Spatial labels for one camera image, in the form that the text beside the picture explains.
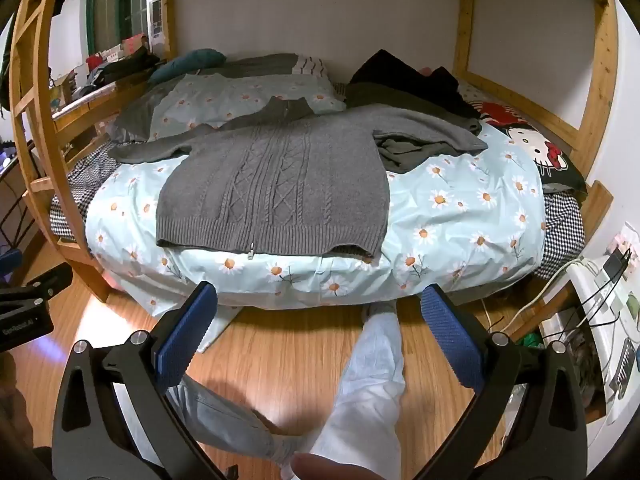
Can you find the green window frame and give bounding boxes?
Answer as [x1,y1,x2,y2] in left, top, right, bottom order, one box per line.
[85,0,131,56]

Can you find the white power strip with cables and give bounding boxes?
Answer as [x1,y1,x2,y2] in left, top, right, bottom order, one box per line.
[540,255,640,436]

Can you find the pile of desk clutter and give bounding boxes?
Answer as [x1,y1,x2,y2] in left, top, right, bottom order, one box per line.
[50,32,161,111]

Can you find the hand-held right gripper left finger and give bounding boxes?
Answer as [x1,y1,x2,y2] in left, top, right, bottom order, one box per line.
[51,281,228,480]

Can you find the teal pillow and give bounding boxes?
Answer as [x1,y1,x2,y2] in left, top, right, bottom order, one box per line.
[147,49,226,86]

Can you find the grey power strip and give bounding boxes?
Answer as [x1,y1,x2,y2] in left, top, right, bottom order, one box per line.
[607,337,638,401]

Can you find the black clothes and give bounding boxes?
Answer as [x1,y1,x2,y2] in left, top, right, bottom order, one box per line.
[347,49,481,121]

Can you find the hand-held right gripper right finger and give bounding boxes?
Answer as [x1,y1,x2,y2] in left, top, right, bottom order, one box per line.
[415,283,588,480]

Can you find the daisy print duvet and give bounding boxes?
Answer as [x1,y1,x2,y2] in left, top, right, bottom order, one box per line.
[85,120,548,318]

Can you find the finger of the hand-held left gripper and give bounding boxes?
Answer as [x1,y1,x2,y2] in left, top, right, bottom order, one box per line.
[0,262,74,311]

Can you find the person's leg in light pants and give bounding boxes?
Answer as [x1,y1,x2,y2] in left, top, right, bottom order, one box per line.
[280,300,407,480]
[165,375,301,461]

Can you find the wooden bunk bed frame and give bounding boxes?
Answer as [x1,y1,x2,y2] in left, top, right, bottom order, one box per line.
[7,0,621,306]

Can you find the black charger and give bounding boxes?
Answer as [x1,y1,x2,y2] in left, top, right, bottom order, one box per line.
[602,247,633,281]

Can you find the white cable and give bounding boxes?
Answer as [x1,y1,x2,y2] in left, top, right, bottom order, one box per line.
[500,257,586,336]

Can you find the grey cable knit sweater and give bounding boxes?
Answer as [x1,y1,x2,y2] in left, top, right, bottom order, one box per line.
[107,96,490,263]

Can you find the daisy print pillow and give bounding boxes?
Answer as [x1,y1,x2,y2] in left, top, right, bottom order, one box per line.
[147,72,347,143]

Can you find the cartoon cat cushion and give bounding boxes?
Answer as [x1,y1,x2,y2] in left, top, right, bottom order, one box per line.
[467,100,588,196]

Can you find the olive green garment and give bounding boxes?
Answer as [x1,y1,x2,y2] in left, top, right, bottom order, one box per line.
[342,82,481,173]

